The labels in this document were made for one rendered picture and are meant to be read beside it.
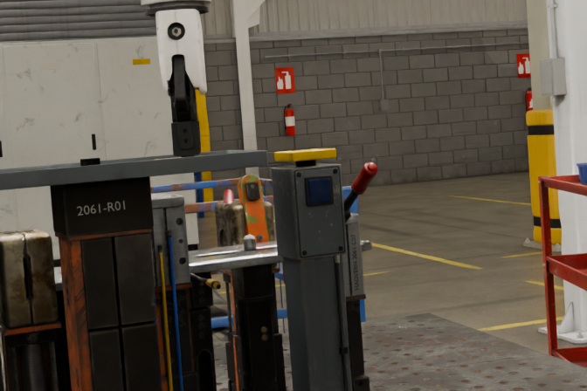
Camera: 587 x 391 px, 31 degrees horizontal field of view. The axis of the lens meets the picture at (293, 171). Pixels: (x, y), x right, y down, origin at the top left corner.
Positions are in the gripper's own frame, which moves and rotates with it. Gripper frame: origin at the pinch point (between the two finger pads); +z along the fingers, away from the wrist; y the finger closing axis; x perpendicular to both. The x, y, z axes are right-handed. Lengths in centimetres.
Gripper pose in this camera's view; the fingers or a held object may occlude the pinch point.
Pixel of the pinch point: (186, 138)
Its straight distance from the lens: 127.9
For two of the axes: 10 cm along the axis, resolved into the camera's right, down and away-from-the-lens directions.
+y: -0.5, -0.5, 10.0
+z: 0.7, 10.0, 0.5
